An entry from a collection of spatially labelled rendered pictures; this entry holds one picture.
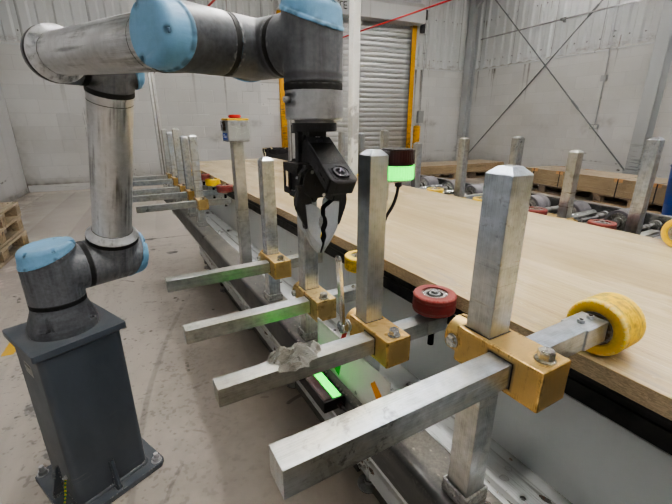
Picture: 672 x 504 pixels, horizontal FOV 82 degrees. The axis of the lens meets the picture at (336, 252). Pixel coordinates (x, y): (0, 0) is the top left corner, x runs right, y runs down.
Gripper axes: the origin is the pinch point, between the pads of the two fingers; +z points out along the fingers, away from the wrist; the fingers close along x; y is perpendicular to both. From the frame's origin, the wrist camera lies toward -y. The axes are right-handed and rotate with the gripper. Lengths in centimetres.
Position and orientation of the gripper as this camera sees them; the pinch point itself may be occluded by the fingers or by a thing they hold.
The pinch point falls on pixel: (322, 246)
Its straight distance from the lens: 65.4
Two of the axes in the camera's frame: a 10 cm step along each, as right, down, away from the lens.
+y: -5.0, -2.8, 8.2
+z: 0.0, 9.5, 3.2
